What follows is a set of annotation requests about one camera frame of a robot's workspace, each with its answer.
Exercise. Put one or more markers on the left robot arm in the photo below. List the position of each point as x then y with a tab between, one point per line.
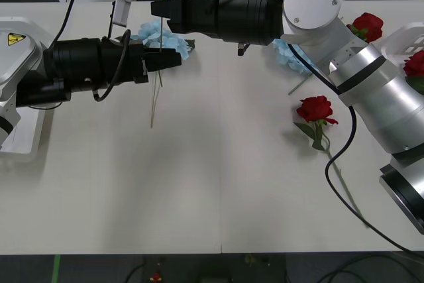
73	64

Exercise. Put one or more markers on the green floor tape strip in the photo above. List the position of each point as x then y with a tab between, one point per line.
57	268

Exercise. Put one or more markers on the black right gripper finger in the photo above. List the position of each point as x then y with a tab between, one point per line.
160	3
161	12

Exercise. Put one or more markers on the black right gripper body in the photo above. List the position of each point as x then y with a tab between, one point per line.
195	11

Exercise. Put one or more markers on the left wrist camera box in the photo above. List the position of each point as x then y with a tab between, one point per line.
121	13

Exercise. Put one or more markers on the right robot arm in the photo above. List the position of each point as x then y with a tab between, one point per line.
311	1

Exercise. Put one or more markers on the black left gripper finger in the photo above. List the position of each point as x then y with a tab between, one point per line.
165	61
159	50

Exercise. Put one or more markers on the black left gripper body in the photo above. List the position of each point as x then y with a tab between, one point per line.
132	64

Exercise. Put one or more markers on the red and yellow button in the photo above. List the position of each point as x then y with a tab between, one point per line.
155	277

